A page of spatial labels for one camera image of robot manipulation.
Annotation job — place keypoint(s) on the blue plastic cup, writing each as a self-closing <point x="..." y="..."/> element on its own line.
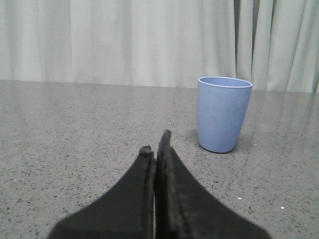
<point x="221" y="108"/>

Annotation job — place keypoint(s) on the white pleated curtain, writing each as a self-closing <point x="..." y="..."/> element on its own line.
<point x="272" y="43"/>

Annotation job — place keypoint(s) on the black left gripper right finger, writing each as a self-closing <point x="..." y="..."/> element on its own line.
<point x="185" y="210"/>

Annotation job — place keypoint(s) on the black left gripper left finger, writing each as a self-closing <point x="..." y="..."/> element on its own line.
<point x="124" y="212"/>

